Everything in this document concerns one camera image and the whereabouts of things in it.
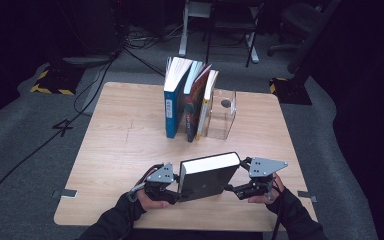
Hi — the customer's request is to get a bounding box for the left hand-held gripper cable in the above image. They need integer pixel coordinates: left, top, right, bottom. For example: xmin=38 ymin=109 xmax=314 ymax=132
xmin=127 ymin=184 xmax=148 ymax=202

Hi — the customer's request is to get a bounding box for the red colourful book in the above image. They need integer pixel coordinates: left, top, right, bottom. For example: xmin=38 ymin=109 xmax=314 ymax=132
xmin=185 ymin=63 xmax=214 ymax=144

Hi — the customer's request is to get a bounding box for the person's left hand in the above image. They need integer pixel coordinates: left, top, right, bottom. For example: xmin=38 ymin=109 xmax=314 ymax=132
xmin=135 ymin=189 xmax=171 ymax=212

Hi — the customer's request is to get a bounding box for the clear acrylic book rack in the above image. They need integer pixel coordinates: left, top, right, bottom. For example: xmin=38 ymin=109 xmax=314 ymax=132
xmin=176 ymin=87 xmax=239 ymax=141

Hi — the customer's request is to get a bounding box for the thick blue book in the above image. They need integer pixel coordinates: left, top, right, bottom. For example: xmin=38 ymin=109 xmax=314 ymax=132
xmin=163 ymin=56 xmax=195 ymax=140

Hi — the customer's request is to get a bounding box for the dark stand with round base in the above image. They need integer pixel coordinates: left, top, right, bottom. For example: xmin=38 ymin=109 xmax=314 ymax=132
xmin=51 ymin=0 xmax=128 ymax=68

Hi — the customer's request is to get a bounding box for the long black floor cable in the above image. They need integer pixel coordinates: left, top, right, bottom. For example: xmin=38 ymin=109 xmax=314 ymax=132
xmin=0 ymin=49 xmax=126 ymax=218

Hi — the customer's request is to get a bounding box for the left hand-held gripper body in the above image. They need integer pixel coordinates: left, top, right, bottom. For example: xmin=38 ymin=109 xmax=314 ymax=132
xmin=135 ymin=162 xmax=180 ymax=202

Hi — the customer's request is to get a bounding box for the grey tape piece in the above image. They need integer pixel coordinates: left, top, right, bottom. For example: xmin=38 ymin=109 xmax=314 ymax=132
xmin=51 ymin=188 xmax=79 ymax=200
xmin=297 ymin=190 xmax=318 ymax=203

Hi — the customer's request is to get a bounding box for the thin light blue book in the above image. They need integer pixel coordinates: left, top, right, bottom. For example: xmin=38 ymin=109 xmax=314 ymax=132
xmin=181 ymin=60 xmax=205 ymax=134

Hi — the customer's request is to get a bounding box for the person's right hand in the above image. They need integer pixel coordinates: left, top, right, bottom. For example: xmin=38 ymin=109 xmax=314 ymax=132
xmin=247 ymin=173 xmax=286 ymax=205

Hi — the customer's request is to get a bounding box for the white desk frame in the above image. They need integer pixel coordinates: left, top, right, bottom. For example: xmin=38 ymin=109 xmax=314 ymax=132
xmin=178 ymin=0 xmax=260 ymax=64

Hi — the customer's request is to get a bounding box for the black base with striped tape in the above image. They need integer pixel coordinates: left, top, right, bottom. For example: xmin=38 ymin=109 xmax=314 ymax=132
xmin=29 ymin=64 xmax=86 ymax=96

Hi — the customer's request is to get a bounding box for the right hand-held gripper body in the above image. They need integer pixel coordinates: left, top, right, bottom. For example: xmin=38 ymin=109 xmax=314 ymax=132
xmin=244 ymin=157 xmax=290 ymax=201

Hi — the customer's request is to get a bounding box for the hand-held gripper cable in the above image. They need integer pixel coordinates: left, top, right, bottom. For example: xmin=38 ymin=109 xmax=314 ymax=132
xmin=270 ymin=199 xmax=285 ymax=240
xmin=127 ymin=184 xmax=148 ymax=202

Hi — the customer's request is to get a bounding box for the dark office chair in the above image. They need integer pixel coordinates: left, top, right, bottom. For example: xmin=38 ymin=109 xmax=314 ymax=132
xmin=267 ymin=2 xmax=318 ymax=58

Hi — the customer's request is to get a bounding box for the black stand with striped base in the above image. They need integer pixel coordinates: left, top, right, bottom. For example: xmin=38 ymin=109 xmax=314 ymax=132
xmin=269 ymin=0 xmax=343 ymax=106

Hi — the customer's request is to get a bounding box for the black hardcover book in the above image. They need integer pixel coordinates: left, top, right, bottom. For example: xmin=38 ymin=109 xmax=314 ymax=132
xmin=177 ymin=151 xmax=242 ymax=204

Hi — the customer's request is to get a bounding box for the black folding chair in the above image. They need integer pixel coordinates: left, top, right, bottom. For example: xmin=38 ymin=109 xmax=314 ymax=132
xmin=204 ymin=0 xmax=266 ymax=68

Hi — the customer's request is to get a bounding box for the right hand-held gripper cable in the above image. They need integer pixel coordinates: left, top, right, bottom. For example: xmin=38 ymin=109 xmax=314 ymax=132
xmin=270 ymin=199 xmax=285 ymax=240

